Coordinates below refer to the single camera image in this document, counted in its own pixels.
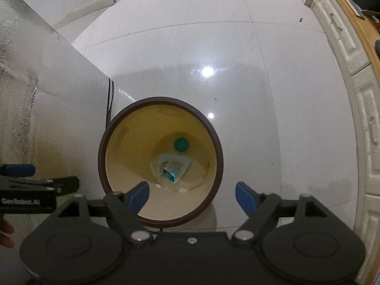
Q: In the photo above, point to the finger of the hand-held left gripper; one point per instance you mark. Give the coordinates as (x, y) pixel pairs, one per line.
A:
(68, 184)
(20, 170)

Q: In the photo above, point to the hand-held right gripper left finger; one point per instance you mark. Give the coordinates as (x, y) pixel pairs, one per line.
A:
(139, 197)

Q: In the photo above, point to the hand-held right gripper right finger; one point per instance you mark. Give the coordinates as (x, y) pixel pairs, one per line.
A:
(245, 197)

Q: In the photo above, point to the brown yellow round bin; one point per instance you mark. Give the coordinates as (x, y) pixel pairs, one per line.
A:
(133, 142)

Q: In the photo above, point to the person's left hand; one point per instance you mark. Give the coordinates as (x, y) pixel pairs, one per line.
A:
(5, 233)

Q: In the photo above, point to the clear teal-printed plastic wrapper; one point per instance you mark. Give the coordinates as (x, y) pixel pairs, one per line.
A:
(172, 167)

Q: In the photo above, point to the teal round lid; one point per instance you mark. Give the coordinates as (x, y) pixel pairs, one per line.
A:
(181, 144)

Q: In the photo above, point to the silver foil-covered appliance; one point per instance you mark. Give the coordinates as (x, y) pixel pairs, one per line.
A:
(44, 95)

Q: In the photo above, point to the white kitchen cabinet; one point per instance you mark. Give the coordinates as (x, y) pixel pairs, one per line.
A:
(360, 101)

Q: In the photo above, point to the dark round object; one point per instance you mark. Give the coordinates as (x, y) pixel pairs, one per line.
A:
(378, 48)

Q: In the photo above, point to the wooden countertop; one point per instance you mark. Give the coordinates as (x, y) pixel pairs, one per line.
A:
(353, 20)

